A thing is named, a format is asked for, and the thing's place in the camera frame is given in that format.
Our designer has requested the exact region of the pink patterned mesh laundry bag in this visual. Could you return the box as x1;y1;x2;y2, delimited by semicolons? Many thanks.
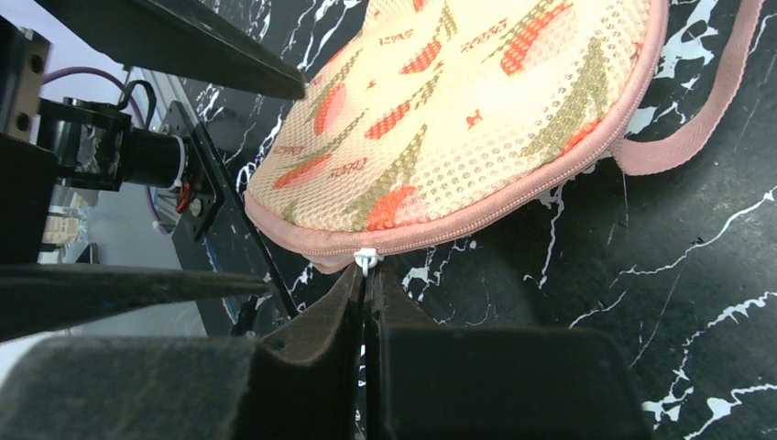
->
244;1;761;273

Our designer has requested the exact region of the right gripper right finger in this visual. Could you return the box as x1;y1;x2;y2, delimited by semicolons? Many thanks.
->
367;267;651;439

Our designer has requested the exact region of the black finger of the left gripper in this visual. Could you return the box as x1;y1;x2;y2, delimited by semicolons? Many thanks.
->
40;0;305;100
1;263;270;342

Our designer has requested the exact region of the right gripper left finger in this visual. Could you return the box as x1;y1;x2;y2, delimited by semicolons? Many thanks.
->
1;267;363;439

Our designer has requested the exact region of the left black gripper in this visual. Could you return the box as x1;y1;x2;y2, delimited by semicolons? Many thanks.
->
1;17;57;265

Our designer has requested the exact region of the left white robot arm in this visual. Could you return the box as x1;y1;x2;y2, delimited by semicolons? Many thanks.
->
1;1;304;341

